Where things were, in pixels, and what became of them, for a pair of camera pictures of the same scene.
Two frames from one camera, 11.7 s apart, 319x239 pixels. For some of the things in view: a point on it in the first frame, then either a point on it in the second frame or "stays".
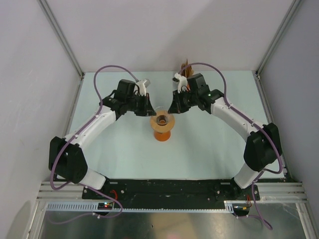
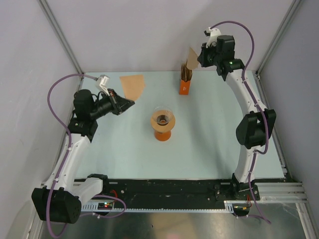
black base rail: x=173 y=190 stays
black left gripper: x=147 y=110 -> x=119 y=104
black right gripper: x=176 y=107 -> x=202 y=59
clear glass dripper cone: x=162 y=115 stays
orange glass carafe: x=162 y=137 stays
